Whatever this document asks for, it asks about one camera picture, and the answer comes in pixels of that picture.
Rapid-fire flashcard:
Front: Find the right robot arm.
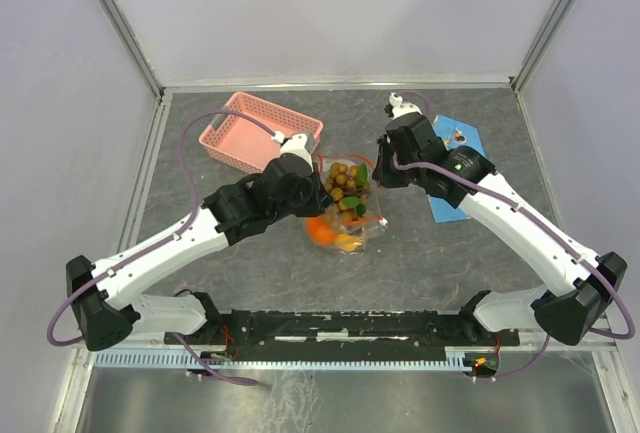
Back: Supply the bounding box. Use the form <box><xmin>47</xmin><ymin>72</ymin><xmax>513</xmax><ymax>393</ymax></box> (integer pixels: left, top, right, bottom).
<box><xmin>373</xmin><ymin>112</ymin><xmax>627</xmax><ymax>346</ymax></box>

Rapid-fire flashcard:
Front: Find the light blue cable duct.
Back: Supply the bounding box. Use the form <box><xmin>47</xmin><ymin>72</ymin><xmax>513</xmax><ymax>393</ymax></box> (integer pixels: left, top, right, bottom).
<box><xmin>94</xmin><ymin>349</ymin><xmax>471</xmax><ymax>373</ymax></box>

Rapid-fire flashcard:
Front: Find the clear zip top bag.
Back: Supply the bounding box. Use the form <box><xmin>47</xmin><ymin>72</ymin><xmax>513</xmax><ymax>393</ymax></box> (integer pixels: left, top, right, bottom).
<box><xmin>304</xmin><ymin>154</ymin><xmax>388</xmax><ymax>254</ymax></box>

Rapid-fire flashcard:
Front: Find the green longan bunch toy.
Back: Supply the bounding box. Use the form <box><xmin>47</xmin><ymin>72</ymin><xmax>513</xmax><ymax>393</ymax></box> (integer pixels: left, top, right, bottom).
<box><xmin>323</xmin><ymin>160</ymin><xmax>371</xmax><ymax>224</ymax></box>

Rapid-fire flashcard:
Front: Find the yellow orange peach toy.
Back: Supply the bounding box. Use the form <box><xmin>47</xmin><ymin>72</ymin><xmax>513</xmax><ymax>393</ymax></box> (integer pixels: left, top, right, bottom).
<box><xmin>333</xmin><ymin>233</ymin><xmax>364</xmax><ymax>253</ymax></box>

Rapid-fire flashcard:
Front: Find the blue cartoon cloth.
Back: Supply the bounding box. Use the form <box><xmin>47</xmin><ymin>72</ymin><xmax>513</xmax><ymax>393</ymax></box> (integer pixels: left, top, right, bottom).
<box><xmin>429</xmin><ymin>115</ymin><xmax>485</xmax><ymax>224</ymax></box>

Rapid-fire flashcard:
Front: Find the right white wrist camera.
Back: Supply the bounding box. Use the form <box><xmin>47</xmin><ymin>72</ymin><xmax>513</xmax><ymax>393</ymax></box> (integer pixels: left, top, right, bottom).
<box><xmin>384</xmin><ymin>91</ymin><xmax>429</xmax><ymax>119</ymax></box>

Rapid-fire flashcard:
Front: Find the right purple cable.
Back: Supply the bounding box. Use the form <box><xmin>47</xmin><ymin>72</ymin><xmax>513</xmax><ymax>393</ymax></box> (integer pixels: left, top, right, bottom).
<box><xmin>389</xmin><ymin>90</ymin><xmax>636</xmax><ymax>382</ymax></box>

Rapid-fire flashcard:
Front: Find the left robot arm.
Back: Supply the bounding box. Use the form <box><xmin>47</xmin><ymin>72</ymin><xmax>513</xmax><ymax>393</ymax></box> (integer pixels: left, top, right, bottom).
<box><xmin>66</xmin><ymin>153</ymin><xmax>331</xmax><ymax>351</ymax></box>

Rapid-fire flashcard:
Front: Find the pink plastic basket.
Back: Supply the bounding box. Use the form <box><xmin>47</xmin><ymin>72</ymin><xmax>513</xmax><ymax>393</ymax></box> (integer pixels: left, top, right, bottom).
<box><xmin>199</xmin><ymin>92</ymin><xmax>324</xmax><ymax>173</ymax></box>

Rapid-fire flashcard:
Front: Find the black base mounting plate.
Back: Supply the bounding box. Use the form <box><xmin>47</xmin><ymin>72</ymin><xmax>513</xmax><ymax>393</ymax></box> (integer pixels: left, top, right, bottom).
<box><xmin>185</xmin><ymin>310</ymin><xmax>520</xmax><ymax>361</ymax></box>

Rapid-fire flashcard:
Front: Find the orange persimmon toy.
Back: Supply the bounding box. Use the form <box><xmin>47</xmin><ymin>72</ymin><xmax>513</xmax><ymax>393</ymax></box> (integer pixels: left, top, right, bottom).
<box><xmin>304</xmin><ymin>216</ymin><xmax>337</xmax><ymax>246</ymax></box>

